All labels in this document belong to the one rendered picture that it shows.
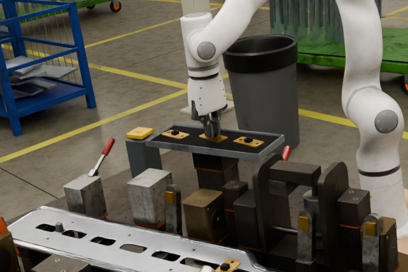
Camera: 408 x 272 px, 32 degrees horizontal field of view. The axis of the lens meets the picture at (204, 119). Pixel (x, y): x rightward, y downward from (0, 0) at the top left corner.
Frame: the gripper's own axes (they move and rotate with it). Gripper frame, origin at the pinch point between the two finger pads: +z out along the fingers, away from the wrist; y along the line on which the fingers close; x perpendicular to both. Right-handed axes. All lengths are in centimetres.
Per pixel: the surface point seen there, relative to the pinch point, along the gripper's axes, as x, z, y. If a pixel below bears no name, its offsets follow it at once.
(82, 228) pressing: -14.0, 18.8, 37.1
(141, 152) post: -20.5, 7.7, 10.9
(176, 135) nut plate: -10.5, 2.4, 4.8
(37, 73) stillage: -405, 76, -136
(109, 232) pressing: -5.7, 18.8, 33.9
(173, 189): 6.7, 8.5, 20.0
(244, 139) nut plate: 11.0, 1.7, -1.8
